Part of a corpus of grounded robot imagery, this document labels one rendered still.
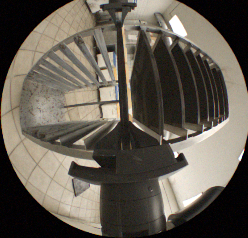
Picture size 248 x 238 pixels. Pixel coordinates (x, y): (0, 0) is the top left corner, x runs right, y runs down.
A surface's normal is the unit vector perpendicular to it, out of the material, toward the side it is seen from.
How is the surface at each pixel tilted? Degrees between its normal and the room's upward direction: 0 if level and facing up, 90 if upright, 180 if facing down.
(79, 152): 90
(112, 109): 92
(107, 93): 92
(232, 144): 180
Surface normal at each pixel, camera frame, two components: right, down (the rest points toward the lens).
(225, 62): -1.00, 0.07
